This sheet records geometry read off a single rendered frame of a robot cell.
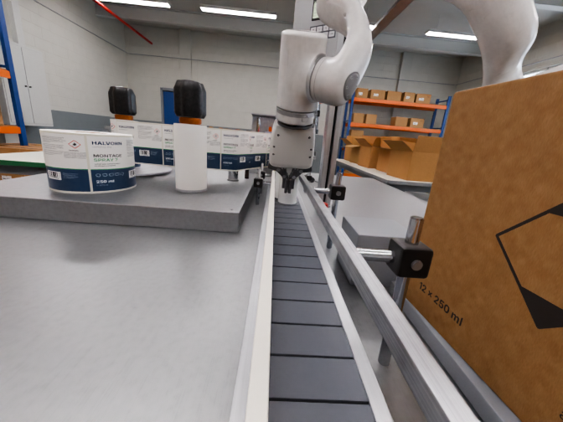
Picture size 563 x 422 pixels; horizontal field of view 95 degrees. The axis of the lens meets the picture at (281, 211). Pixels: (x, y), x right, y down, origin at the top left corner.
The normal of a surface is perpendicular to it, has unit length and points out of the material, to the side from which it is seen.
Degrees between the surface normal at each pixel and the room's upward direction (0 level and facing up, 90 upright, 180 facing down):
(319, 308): 0
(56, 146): 90
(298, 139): 111
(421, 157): 90
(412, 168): 90
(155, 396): 0
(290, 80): 106
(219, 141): 90
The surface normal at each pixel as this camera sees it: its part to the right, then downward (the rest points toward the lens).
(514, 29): -0.31, 0.54
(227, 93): 0.03, 0.28
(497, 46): -0.69, 0.65
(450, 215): -0.99, -0.05
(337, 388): 0.08, -0.96
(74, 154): 0.24, 0.29
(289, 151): -0.04, 0.62
